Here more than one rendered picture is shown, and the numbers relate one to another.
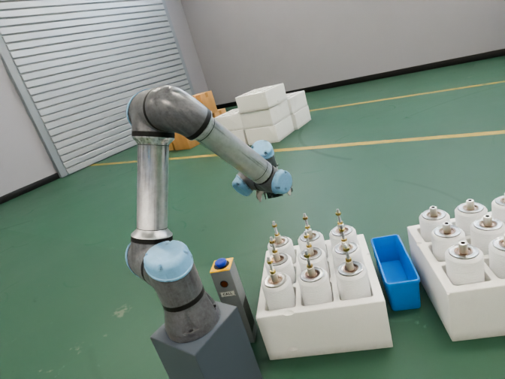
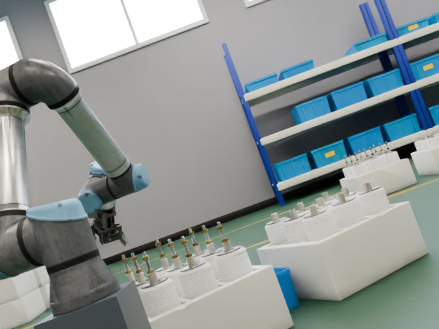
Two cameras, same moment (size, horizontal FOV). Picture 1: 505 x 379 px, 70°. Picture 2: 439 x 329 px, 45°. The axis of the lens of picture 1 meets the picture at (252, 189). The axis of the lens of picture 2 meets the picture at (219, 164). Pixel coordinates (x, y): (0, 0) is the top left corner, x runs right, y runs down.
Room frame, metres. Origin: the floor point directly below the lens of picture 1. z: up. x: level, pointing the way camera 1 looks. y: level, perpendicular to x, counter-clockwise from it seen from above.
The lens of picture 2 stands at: (-0.32, 0.70, 0.43)
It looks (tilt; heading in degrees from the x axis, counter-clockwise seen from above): 2 degrees up; 321
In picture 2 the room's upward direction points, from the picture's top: 20 degrees counter-clockwise
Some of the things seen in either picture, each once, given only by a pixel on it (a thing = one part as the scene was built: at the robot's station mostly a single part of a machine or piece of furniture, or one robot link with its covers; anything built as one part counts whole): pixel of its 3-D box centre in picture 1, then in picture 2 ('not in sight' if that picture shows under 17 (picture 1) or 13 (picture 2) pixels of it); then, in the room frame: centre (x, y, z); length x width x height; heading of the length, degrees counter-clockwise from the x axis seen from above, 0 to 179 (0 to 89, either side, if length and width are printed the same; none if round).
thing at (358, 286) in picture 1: (355, 292); (240, 281); (0.92, -0.22, 0.16); 0.10 x 0.10 x 0.18
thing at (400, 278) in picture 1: (394, 270); (260, 290); (1.10, -0.42, 0.06); 0.30 x 0.11 x 0.12; 167
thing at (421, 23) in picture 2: not in sight; (406, 32); (2.87, -5.16, 1.38); 0.50 x 0.38 x 0.11; 140
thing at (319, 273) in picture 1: (312, 274); (193, 266); (0.95, -0.10, 0.25); 0.08 x 0.08 x 0.01
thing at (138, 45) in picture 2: not in sight; (126, 12); (5.18, -3.16, 2.95); 1.90 x 0.08 x 1.00; 49
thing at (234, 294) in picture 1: (234, 302); not in sight; (1.05, 0.17, 0.16); 0.07 x 0.07 x 0.31; 77
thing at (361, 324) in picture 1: (320, 292); (197, 318); (1.06, -0.13, 0.09); 0.39 x 0.39 x 0.18; 77
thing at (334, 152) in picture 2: not in sight; (326, 155); (3.74, -4.11, 0.36); 0.50 x 0.38 x 0.21; 140
